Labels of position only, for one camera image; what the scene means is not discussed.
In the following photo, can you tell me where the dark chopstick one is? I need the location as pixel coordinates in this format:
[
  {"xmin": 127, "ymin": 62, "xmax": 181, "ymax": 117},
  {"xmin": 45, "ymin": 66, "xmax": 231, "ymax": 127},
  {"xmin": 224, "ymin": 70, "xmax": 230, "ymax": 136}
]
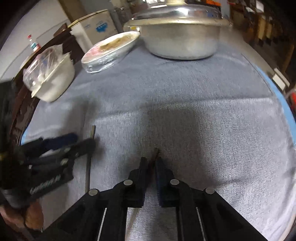
[{"xmin": 85, "ymin": 125, "xmax": 96, "ymax": 192}]

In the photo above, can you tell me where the person's left hand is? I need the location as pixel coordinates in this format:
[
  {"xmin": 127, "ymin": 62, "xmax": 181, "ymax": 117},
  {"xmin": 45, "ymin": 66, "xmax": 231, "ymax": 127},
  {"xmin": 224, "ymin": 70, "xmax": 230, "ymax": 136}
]
[{"xmin": 1, "ymin": 199, "xmax": 44, "ymax": 230}]

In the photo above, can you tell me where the white bowl with plastic bag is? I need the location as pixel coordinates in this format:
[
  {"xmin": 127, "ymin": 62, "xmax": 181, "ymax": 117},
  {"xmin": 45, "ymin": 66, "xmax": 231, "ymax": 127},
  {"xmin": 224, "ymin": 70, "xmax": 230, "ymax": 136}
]
[{"xmin": 23, "ymin": 45, "xmax": 75, "ymax": 102}]

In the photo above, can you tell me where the food bowl with cling film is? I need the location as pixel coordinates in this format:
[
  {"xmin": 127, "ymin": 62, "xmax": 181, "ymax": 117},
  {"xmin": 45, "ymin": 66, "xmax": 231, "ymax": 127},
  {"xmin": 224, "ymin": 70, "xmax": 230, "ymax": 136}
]
[{"xmin": 81, "ymin": 31, "xmax": 140, "ymax": 73}]

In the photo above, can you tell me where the grey tablecloth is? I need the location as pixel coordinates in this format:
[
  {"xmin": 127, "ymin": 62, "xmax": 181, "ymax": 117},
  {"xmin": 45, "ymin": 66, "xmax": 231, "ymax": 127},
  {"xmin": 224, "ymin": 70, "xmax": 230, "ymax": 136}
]
[{"xmin": 22, "ymin": 44, "xmax": 295, "ymax": 240}]

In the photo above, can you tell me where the plastic water bottle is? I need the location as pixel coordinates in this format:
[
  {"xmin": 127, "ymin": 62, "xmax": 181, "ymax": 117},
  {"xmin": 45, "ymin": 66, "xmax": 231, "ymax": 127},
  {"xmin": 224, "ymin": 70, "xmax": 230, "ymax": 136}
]
[{"xmin": 28, "ymin": 35, "xmax": 41, "ymax": 52}]

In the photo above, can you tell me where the white chest freezer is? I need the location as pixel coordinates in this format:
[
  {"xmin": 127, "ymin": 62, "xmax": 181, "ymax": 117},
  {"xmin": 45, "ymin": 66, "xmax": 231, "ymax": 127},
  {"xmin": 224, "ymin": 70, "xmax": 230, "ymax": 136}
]
[{"xmin": 68, "ymin": 9, "xmax": 118, "ymax": 53}]

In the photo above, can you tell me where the aluminium pot with lid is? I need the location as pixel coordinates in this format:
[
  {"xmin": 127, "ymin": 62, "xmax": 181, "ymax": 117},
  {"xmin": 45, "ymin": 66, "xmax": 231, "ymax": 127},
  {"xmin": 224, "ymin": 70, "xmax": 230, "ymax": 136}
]
[{"xmin": 123, "ymin": 1, "xmax": 230, "ymax": 60}]

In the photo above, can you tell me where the small white step stool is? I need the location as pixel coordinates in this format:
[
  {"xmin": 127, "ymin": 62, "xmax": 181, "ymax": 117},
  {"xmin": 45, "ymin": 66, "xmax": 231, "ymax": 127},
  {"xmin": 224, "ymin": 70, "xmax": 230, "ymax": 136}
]
[{"xmin": 272, "ymin": 68, "xmax": 290, "ymax": 91}]

